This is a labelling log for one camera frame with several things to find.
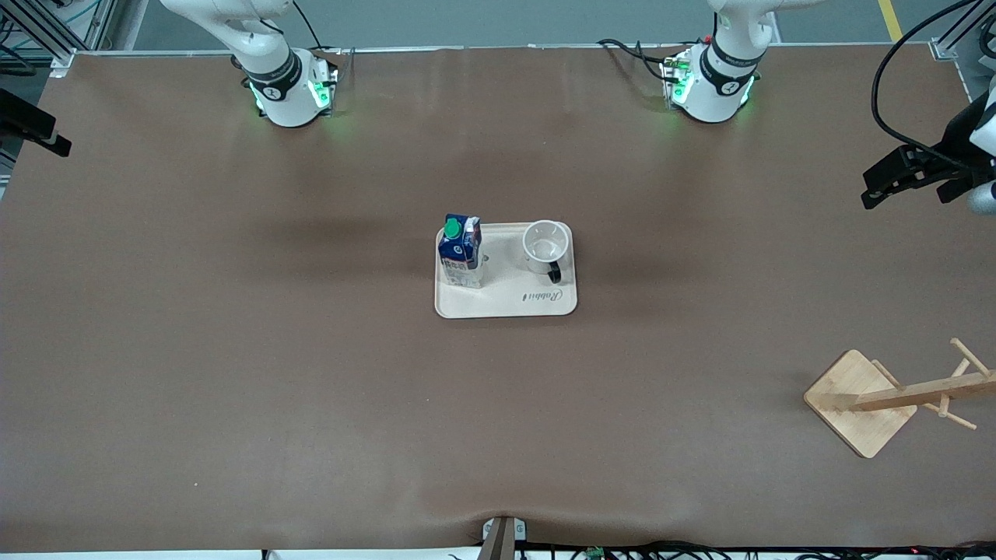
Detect aluminium frame profile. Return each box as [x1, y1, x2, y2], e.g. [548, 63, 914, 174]
[930, 0, 996, 102]
[0, 0, 117, 75]

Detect white rectangular rabbit tray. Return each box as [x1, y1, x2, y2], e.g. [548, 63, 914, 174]
[434, 222, 578, 320]

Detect wooden mug tree stand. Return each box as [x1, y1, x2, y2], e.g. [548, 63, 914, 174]
[804, 338, 996, 458]

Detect blue milk carton green cap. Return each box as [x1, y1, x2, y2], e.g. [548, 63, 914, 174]
[437, 214, 484, 289]

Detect white smiley face mug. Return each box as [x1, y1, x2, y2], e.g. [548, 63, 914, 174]
[521, 221, 567, 284]

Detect black left arm base cables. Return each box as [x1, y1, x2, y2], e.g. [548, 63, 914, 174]
[598, 37, 674, 88]

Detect brown table cover mat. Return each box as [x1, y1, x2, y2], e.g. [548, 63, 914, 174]
[0, 45, 996, 555]

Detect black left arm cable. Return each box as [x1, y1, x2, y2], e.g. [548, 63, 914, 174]
[871, 0, 975, 169]

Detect black right arm base cable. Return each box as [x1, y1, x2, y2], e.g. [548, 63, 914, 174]
[292, 0, 347, 57]

